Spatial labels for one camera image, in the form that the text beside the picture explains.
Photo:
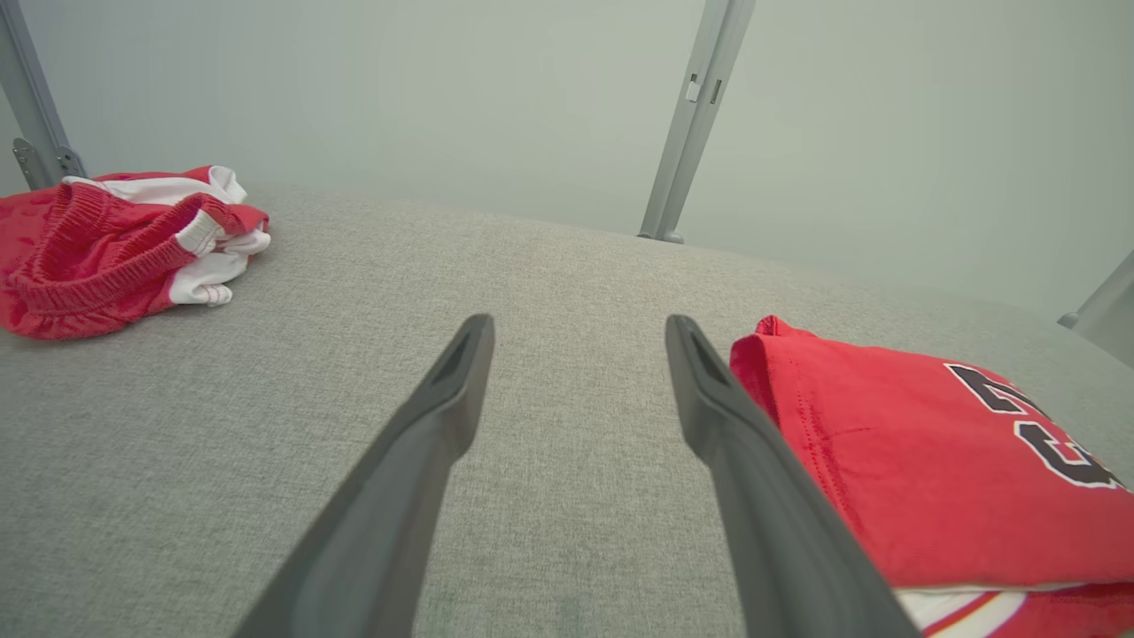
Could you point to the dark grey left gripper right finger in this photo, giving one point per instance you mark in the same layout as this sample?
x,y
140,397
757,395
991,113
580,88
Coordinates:
x,y
780,532

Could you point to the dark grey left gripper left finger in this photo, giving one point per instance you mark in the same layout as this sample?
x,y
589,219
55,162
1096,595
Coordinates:
x,y
390,514

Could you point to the red basketball jersey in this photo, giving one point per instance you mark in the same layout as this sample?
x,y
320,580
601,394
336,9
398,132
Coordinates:
x,y
930,470

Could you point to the red shorts with white stripe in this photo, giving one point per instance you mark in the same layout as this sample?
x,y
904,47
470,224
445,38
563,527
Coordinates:
x,y
97,248

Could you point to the grey metal side post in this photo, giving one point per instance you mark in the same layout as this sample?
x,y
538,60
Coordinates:
x,y
1107,306
31,97

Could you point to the grey metal partition post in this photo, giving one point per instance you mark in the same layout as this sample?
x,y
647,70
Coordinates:
x,y
695,115

